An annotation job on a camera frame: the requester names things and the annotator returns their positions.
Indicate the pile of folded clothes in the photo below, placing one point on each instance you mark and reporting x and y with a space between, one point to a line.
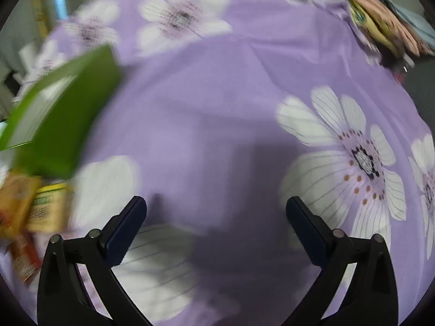
373 17

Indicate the purple floral cloth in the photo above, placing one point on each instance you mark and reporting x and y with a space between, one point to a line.
210 108

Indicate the yellow cracker packet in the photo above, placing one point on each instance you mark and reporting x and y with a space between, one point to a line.
47 210

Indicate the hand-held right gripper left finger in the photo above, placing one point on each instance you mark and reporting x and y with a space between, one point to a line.
125 231

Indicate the red snack packet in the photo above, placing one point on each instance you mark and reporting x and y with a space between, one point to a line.
25 258

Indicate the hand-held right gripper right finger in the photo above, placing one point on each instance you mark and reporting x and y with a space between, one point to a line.
306 231

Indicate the green cardboard box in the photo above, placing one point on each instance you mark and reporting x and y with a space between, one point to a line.
57 135

